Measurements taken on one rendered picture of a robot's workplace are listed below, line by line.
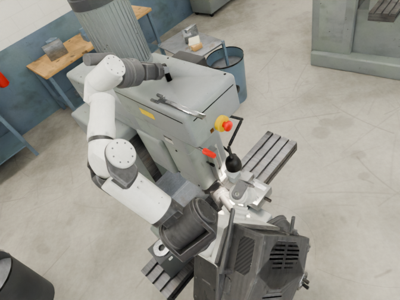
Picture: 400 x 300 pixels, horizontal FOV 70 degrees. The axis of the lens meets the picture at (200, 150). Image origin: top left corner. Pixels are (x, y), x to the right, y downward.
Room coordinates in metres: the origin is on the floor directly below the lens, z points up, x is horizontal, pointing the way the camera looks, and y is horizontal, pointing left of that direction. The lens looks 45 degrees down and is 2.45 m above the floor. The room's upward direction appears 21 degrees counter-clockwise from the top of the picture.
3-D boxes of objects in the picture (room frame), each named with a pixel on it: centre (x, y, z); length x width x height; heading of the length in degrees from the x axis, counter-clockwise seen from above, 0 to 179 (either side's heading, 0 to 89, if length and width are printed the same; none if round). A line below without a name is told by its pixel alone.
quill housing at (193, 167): (0.97, 0.01, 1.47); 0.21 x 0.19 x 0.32; 122
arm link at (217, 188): (0.88, -0.01, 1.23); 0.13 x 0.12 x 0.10; 103
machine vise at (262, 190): (1.03, -0.15, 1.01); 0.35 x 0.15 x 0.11; 33
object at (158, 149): (1.13, 0.11, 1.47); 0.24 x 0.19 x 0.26; 122
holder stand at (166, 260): (0.76, 0.31, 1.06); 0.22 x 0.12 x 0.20; 115
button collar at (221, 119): (0.77, -0.11, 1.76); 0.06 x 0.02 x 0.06; 122
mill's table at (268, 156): (0.99, -0.04, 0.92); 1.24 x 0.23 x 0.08; 122
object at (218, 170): (0.87, -0.05, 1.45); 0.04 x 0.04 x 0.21; 32
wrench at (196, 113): (0.78, 0.02, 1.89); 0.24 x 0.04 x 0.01; 33
